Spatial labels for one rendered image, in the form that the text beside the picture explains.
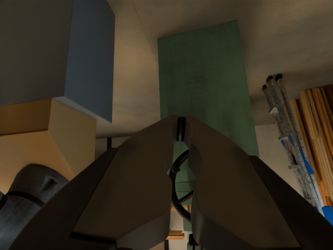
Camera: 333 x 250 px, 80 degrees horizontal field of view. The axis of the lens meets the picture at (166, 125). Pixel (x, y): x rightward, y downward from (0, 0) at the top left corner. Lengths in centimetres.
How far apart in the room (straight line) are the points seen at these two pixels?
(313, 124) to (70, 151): 208
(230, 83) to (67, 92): 72
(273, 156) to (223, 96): 264
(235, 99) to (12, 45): 88
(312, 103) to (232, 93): 145
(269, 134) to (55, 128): 330
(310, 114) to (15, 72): 222
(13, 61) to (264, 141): 332
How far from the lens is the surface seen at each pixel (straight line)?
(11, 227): 65
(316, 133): 229
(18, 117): 72
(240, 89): 103
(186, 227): 131
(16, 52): 82
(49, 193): 70
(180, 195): 97
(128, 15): 114
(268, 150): 356
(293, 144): 178
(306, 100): 236
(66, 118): 68
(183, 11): 113
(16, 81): 76
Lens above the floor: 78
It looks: 15 degrees down
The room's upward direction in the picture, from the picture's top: 177 degrees clockwise
